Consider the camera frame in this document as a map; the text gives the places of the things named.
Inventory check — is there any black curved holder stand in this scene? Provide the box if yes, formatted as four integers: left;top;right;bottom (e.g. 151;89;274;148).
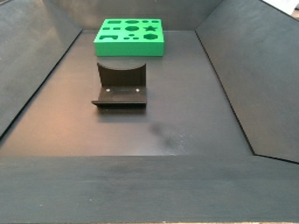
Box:
91;63;147;107

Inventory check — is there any green shape sorter block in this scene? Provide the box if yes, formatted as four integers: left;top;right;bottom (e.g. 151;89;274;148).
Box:
94;18;164;56

